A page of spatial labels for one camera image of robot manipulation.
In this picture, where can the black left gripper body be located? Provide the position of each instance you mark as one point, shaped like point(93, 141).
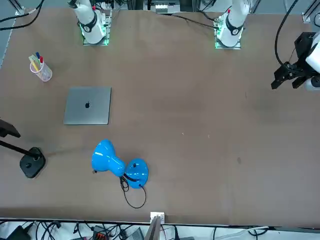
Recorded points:
point(303, 47)

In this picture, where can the black desktop phone stand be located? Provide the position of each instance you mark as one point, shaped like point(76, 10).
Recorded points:
point(31, 166)

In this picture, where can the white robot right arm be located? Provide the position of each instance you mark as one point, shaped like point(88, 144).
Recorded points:
point(87, 17)

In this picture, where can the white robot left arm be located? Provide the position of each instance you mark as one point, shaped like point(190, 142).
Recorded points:
point(233, 25)

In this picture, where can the white ribbed block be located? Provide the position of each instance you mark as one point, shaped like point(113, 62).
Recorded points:
point(161, 8)

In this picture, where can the blue desk lamp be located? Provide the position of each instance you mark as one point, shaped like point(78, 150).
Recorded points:
point(105, 157)

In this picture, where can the grey closed laptop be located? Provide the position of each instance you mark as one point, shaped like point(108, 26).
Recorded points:
point(75, 112)

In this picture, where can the pink mesh pen cup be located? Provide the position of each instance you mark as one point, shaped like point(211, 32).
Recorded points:
point(46, 75)

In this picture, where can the red marker pen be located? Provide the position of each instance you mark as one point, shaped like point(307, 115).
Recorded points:
point(41, 60)

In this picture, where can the orange black device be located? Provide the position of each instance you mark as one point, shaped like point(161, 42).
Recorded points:
point(100, 235)

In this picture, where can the blue marker pen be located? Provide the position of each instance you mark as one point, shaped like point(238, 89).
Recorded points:
point(37, 54)

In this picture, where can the yellow pen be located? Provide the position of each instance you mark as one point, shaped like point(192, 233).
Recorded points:
point(36, 67)

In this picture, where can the green highlighter pen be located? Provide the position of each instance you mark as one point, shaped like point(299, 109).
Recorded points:
point(32, 58)

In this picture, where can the black power adapter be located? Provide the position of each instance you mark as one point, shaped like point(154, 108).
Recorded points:
point(18, 233)

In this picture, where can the post base bracket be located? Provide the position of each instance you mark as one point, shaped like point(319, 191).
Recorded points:
point(157, 215)

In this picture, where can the aluminium camera post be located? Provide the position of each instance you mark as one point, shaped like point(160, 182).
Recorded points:
point(153, 231)

